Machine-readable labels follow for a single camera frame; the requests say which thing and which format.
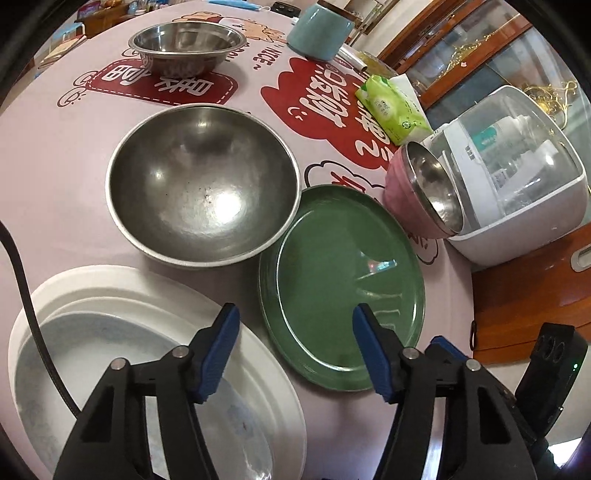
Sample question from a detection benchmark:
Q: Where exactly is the green tissue pack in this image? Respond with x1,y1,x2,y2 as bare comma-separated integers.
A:
355,74,435,145

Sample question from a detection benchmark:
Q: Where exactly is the white plate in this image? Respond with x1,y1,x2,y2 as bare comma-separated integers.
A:
8,264,308,480

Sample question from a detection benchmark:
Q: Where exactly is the wide steel bowl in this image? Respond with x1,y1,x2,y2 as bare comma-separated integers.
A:
128,21,247,78

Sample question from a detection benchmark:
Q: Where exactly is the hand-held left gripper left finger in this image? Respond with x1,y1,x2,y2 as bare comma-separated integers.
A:
52,303,241,480

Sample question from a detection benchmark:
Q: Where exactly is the white sterilizer cabinet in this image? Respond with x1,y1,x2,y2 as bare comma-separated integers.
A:
422,84,591,267

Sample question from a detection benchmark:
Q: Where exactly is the pale blue patterned plate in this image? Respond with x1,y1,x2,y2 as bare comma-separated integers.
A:
14,310,278,480

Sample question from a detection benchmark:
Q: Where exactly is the teal canister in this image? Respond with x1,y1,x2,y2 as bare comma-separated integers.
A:
287,0,356,62

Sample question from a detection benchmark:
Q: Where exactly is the black cable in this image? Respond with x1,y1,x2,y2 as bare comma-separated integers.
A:
0,220,79,414

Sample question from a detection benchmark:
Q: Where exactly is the blue face mask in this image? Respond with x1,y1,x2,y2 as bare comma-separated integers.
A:
208,0,273,12

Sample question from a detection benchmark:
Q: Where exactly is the pink steel bowl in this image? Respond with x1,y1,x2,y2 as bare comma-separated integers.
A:
382,141,465,240

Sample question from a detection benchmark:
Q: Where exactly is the cling film roll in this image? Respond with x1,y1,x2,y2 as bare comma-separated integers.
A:
339,45,368,72

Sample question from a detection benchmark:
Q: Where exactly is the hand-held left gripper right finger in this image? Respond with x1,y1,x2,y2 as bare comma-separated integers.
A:
352,303,552,480

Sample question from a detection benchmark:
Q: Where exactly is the glass display cabinet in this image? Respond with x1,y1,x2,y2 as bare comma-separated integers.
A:
369,0,591,134

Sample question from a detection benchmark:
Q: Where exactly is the green plate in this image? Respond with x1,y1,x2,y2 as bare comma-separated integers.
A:
259,185,426,393

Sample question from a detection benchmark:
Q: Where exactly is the wooden television cabinet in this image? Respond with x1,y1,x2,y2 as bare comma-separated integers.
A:
74,0,195,38

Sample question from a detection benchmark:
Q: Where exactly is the round steel bowl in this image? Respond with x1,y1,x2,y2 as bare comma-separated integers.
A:
105,104,301,271

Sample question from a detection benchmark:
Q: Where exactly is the stack of books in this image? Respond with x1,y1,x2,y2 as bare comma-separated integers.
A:
39,33,88,65

